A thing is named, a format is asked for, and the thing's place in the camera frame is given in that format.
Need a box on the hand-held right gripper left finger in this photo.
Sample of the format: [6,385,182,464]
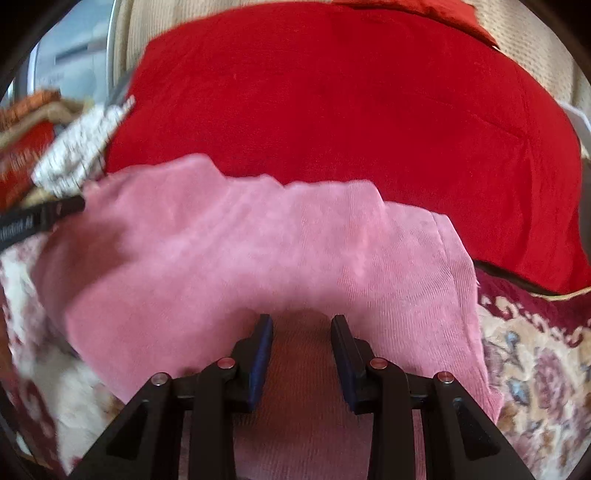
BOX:
[69,315,274,480]

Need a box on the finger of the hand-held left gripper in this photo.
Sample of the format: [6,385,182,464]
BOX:
[43,196,87,228]

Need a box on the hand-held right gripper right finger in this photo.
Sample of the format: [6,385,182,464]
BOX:
[331,315,536,480]

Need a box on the pink jacket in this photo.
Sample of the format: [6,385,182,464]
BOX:
[30,154,503,480]

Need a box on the black white patterned cloth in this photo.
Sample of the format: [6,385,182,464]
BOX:
[31,95,136,197]

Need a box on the orange black patterned cloth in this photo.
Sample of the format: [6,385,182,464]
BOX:
[0,89,62,134]

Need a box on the silver refrigerator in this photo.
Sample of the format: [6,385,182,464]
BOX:
[11,14,118,109]

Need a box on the red floral blanket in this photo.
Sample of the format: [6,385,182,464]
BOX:
[0,235,591,480]

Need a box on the red pillow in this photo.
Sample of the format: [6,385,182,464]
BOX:
[330,0,502,49]

